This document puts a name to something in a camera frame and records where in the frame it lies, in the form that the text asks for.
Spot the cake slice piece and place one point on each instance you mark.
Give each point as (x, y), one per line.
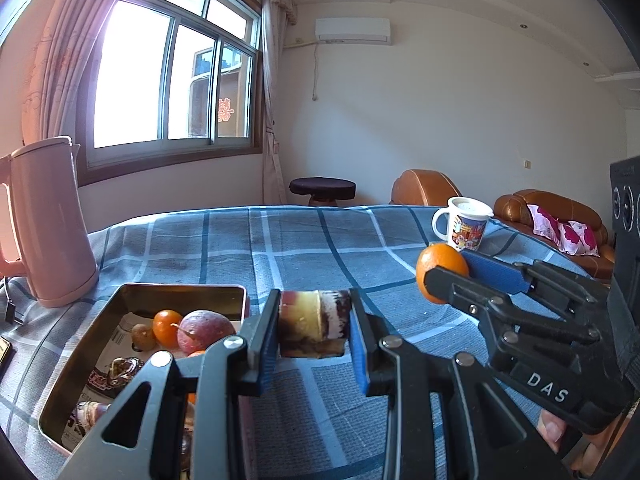
(87, 412)

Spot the brown leather sofa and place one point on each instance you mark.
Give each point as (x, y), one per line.
(575, 210)

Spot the blue plaid tablecloth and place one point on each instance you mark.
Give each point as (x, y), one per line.
(300, 240)

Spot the pink floral pillow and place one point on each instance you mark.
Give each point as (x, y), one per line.
(570, 237)

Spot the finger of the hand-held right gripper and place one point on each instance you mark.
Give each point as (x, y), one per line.
(500, 270)
(460, 290)

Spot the sliding glass window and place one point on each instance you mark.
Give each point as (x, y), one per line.
(135, 75)

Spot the white wall air conditioner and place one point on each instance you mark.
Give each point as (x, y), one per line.
(352, 29)

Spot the red paper window decoration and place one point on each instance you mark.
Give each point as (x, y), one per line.
(225, 110)

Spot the pink electric kettle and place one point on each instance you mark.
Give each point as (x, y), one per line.
(50, 220)

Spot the black smartphone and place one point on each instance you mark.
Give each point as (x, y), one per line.
(4, 355)

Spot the small orange kumquat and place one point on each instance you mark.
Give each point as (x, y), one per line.
(167, 326)

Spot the small yellow fruit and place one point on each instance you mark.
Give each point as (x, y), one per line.
(142, 336)

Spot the printed paper leaflet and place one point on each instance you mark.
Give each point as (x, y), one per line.
(122, 327)

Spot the pink metal tin box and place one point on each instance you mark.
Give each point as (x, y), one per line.
(175, 292)

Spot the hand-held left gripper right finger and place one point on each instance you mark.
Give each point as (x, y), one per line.
(360, 355)

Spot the white printed mug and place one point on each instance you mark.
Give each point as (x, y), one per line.
(467, 232)

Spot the dark round stool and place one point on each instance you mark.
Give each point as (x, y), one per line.
(322, 187)

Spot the orange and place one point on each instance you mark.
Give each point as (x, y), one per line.
(196, 353)
(440, 260)

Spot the dark mangosteen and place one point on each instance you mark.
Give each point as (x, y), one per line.
(125, 367)

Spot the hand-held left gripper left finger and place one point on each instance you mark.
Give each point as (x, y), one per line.
(265, 340)

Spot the pink curtain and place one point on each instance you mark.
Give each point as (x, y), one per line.
(272, 110)
(55, 60)

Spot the brown leather armchair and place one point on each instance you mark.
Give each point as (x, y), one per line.
(420, 187)

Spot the person's right hand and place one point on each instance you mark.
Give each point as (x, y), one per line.
(552, 430)

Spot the purple passion fruit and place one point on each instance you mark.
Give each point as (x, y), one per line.
(205, 332)

